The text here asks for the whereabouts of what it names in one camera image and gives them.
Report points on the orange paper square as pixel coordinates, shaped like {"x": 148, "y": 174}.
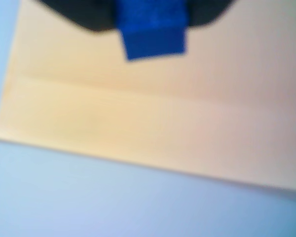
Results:
{"x": 138, "y": 111}

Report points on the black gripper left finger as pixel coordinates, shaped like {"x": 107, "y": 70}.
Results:
{"x": 88, "y": 13}

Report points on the miniature blue cube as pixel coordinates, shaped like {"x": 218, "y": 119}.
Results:
{"x": 153, "y": 32}

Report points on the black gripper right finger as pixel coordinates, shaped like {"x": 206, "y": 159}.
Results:
{"x": 207, "y": 12}

